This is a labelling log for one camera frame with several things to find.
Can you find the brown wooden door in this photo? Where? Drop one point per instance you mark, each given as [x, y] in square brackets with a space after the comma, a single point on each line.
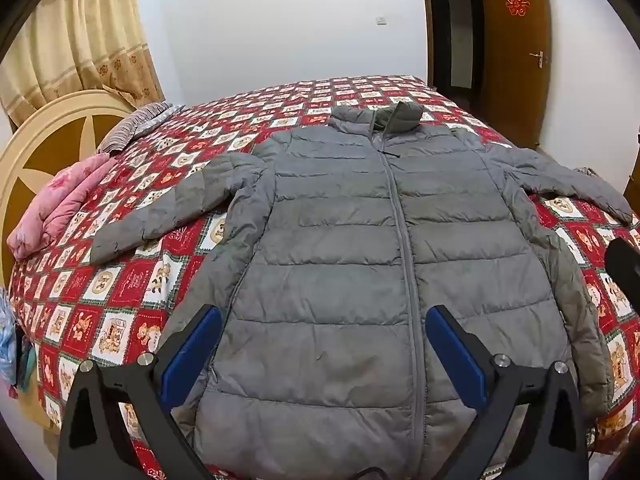
[515, 60]

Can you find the light blue cloth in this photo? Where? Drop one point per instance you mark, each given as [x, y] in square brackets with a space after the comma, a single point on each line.
[6, 345]

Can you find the grey puffer jacket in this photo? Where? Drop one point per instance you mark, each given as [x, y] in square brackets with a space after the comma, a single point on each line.
[340, 240]

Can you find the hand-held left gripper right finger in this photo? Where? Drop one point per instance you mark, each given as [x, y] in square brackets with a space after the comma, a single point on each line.
[455, 355]

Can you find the brown door frame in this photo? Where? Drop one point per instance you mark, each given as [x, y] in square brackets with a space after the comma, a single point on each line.
[427, 25]

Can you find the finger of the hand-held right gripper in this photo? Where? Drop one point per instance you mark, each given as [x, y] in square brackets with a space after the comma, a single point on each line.
[625, 270]

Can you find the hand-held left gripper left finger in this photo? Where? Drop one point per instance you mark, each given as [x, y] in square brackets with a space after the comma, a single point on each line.
[192, 355]

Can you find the red patterned bed blanket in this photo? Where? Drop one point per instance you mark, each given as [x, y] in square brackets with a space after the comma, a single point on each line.
[125, 320]

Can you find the cream wooden bed headboard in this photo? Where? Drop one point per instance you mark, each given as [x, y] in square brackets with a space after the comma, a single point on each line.
[55, 130]

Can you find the striped pillow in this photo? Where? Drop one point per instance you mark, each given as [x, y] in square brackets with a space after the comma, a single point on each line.
[135, 127]

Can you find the red paper door decoration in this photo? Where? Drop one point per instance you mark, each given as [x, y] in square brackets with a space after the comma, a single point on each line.
[518, 1]

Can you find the pink quilt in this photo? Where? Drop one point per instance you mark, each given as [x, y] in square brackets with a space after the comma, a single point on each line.
[55, 200]

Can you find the beige patterned curtain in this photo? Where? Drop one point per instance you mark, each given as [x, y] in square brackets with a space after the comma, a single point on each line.
[85, 35]

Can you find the dark hanging cloth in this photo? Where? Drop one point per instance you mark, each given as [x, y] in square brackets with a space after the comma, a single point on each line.
[26, 365]

